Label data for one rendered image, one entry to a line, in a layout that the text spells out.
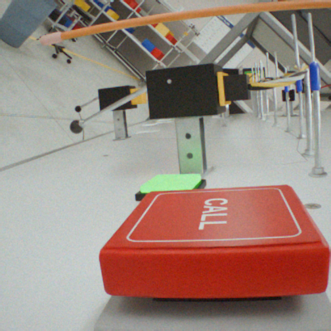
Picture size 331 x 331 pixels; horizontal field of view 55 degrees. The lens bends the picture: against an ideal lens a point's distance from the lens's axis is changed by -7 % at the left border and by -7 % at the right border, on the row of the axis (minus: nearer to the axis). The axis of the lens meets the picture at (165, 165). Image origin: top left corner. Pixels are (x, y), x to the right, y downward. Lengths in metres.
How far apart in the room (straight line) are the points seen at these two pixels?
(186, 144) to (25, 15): 3.59
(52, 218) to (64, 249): 0.06
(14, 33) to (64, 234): 3.73
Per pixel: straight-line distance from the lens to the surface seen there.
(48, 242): 0.18
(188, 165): 0.29
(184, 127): 0.28
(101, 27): 0.17
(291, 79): 0.29
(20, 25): 3.85
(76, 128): 0.33
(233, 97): 0.27
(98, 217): 0.21
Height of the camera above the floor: 1.13
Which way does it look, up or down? 15 degrees down
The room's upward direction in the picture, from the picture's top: 44 degrees clockwise
